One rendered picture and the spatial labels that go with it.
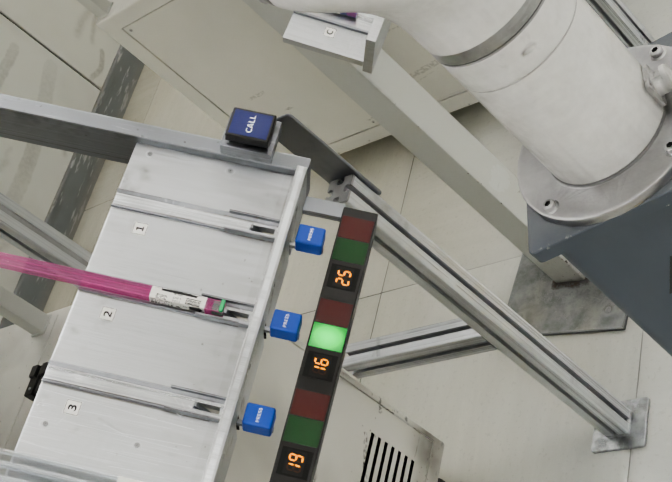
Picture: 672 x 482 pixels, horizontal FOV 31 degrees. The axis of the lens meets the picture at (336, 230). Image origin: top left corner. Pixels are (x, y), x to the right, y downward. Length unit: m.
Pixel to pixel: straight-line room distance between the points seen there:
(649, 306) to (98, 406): 0.55
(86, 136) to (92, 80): 2.39
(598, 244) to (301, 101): 1.51
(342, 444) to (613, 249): 0.79
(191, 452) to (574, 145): 0.49
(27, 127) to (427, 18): 0.66
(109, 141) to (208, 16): 1.01
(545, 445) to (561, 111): 1.00
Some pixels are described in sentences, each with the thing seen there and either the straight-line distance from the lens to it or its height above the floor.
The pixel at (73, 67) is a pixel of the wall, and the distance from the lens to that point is 3.81.
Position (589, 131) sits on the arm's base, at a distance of 1.03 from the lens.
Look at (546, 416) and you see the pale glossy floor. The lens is 1.97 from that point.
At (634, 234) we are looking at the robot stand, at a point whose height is 0.66.
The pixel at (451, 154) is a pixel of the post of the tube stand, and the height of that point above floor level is 0.38.
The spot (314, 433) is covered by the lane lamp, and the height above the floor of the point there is 0.65.
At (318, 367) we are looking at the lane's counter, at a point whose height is 0.66.
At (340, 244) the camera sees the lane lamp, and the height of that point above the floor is 0.67.
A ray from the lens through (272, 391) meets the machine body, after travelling 1.71.
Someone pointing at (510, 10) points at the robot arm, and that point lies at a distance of 0.95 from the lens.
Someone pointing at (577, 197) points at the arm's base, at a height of 0.71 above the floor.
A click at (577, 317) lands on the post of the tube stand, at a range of 2.02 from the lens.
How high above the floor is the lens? 1.40
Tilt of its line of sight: 32 degrees down
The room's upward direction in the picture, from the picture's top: 51 degrees counter-clockwise
